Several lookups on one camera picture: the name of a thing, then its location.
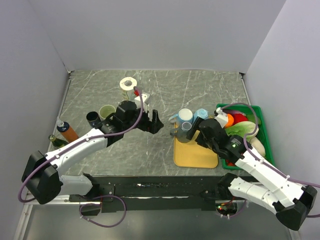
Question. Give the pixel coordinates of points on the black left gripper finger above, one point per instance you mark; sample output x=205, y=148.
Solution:
x=155, y=126
x=155, y=117

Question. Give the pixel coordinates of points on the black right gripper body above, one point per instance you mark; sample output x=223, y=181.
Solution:
x=201, y=139

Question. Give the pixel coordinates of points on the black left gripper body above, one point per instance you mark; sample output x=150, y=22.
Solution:
x=145, y=124

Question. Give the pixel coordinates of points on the grey blue mug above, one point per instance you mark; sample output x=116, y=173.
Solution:
x=180, y=133

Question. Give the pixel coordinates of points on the light green mug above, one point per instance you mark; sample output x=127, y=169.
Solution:
x=105, y=111

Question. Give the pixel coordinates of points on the dark blue mug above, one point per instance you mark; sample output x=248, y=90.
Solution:
x=93, y=119

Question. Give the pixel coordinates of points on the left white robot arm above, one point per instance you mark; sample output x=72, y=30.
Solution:
x=44, y=175

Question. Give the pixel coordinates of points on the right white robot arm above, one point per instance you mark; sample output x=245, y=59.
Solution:
x=290, y=200

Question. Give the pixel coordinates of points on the light blue faceted mug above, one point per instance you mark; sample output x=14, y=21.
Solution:
x=200, y=113

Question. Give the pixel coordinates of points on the light blue white mug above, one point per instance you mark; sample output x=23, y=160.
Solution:
x=183, y=115

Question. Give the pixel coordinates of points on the green toy cabbage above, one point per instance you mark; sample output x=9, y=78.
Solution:
x=241, y=128

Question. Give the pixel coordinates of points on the white toy radish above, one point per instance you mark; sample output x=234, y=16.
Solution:
x=255, y=142

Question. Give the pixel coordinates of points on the orange toy fruit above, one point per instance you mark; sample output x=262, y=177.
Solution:
x=230, y=121

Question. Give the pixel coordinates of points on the red toy pepper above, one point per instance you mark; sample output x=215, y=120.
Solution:
x=238, y=118

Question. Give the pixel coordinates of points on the yellow tray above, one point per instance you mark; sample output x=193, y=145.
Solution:
x=192, y=155

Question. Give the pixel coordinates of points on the green toy vegetable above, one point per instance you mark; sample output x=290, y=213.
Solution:
x=251, y=118

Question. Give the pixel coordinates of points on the white paper towel roll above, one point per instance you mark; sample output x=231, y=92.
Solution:
x=127, y=85

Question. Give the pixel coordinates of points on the orange juice bottle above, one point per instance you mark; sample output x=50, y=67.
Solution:
x=66, y=130

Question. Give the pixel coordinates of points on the green bottle gold cap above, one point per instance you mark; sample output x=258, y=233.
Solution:
x=57, y=142

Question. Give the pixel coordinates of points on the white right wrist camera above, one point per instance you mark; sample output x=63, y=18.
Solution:
x=221, y=117

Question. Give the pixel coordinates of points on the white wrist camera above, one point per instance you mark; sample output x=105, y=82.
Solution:
x=221, y=117
x=142, y=99

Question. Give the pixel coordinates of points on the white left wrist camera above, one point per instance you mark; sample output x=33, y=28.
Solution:
x=142, y=99

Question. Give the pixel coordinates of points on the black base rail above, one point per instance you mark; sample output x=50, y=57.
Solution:
x=143, y=193

